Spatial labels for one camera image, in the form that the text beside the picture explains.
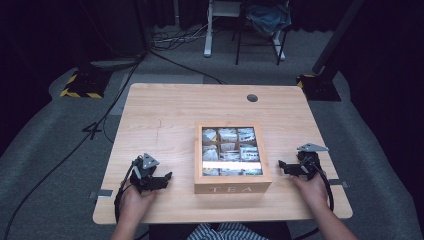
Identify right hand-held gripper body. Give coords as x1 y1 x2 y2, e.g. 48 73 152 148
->
296 143 329 181

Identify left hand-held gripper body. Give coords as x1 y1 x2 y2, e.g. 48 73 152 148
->
129 153 160 194

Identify wooden tea box glass lid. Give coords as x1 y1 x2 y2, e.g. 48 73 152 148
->
194 121 273 195

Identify person's right hand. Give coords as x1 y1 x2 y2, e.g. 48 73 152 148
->
289 173 329 216

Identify person's left hand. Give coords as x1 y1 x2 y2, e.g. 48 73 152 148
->
118 184 158 226

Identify grey tape strip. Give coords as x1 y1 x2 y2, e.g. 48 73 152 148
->
89 189 114 200
328 178 349 189

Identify assorted tea bag packets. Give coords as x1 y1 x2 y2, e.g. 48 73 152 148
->
201 127 263 177

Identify black stand base slanted pole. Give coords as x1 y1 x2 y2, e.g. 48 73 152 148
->
296 0 366 103

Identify person's striped clothing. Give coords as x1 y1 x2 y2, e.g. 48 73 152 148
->
186 222 269 240

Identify black stand base striped tape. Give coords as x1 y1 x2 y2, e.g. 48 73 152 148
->
59 67 113 99

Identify white desk leg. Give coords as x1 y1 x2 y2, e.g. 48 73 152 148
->
203 0 215 58
272 31 287 61

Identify black chair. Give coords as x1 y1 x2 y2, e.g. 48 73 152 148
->
234 0 290 66

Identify blue cloth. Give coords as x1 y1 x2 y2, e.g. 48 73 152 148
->
245 3 293 37

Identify left hand-held gripper black cable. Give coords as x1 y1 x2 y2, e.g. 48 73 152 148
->
114 164 135 223

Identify hand-held gripper black cable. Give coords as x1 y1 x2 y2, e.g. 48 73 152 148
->
114 164 135 223
293 162 335 240

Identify right hand-held gripper black cable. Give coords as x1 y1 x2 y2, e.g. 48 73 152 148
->
293 162 335 240

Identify long black floor cable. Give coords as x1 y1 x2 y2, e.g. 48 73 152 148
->
2 54 146 240

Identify bundle of floor cables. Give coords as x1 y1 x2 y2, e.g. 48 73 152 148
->
149 19 209 52

